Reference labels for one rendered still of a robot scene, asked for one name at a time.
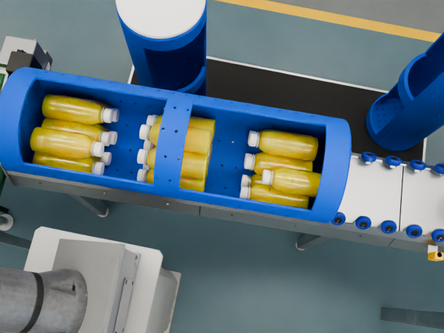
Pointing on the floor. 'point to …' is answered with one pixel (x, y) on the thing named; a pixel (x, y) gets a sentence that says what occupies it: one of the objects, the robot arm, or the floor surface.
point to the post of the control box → (14, 240)
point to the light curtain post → (413, 317)
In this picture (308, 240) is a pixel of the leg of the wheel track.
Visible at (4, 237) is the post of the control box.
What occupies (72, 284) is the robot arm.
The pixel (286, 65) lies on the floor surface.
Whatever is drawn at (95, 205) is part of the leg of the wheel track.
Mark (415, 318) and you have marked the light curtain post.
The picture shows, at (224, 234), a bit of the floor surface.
